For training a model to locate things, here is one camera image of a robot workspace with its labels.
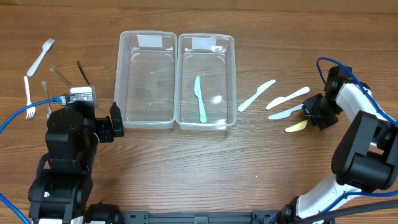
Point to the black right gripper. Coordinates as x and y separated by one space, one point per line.
315 112

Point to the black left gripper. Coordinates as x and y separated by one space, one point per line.
104 129

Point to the yellow plastic knife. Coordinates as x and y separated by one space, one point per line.
297 127

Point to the pale grey-blue plastic knife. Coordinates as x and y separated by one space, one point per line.
286 113

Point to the white plastic knife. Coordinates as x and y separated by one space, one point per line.
282 99

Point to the light blue plastic knife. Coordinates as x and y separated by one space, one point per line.
258 92

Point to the teal plastic knife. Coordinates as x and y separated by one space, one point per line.
198 94

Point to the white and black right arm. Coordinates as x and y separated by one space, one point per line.
365 159

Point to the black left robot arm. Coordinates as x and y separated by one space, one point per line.
63 180

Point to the clear plastic container left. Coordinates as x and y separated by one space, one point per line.
145 79

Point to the clear plastic container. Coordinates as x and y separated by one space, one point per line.
145 79
212 58

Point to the clear plastic container right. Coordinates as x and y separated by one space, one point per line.
212 58

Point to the dark metal fork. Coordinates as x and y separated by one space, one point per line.
82 72

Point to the wide metal fork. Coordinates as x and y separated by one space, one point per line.
60 76

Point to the white plastic fork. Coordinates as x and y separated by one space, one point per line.
31 111

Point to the pale blue plastic fork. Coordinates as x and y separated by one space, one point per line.
45 48

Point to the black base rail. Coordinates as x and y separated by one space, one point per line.
108 213

